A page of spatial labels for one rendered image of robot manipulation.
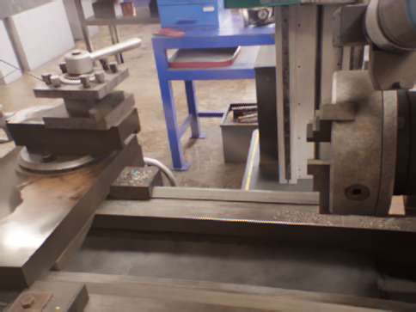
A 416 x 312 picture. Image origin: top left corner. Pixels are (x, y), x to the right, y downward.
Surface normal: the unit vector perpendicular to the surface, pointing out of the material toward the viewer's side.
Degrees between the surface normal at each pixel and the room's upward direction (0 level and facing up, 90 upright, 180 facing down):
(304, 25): 90
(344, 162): 75
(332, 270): 15
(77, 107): 90
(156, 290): 49
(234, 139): 90
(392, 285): 0
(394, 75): 69
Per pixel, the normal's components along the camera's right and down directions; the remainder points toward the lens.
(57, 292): -0.10, -0.87
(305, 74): -0.16, 0.49
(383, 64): -0.03, 0.14
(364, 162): -0.23, 0.25
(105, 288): -0.22, -0.21
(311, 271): 0.18, -0.78
